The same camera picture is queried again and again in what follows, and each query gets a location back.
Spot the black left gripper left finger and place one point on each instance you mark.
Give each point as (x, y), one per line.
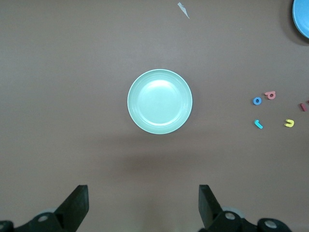
(70, 210)

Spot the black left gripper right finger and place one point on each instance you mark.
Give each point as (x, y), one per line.
(212, 212)

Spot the teal foam letter r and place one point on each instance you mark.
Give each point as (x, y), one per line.
(258, 125)

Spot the blue foam letter o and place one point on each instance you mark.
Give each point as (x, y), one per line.
(254, 101)

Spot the yellow foam letter u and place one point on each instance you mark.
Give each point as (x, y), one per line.
(289, 125)

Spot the light green plate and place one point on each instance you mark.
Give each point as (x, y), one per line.
(159, 101)

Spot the pink foam letter p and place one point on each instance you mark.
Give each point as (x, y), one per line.
(268, 93)

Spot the red foam letter i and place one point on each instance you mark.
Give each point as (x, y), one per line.
(302, 107)

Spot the white paper scrap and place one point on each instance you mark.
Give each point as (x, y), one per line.
(184, 10)

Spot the blue plate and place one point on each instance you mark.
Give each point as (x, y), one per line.
(303, 17)

